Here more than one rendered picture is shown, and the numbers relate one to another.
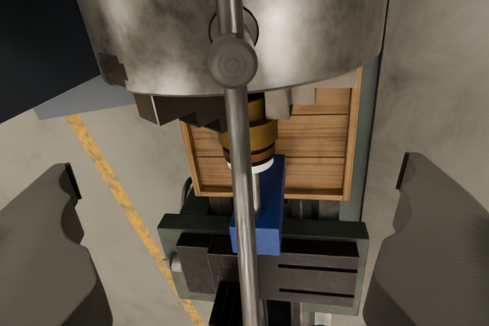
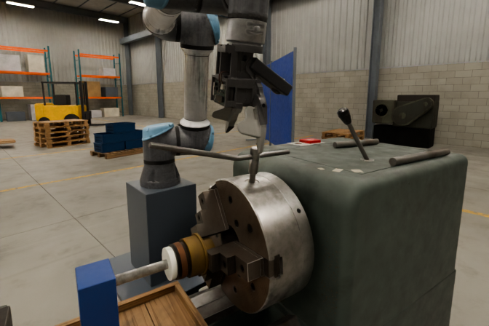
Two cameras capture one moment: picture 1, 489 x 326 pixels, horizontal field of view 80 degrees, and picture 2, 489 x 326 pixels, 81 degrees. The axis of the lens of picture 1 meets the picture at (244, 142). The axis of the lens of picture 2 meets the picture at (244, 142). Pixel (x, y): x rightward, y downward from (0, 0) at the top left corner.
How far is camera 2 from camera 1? 63 cm
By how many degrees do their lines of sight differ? 88
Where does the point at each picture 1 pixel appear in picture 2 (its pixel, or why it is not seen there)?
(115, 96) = (129, 293)
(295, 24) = (263, 191)
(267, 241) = (97, 277)
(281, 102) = (218, 250)
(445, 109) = not seen: outside the picture
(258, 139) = (194, 244)
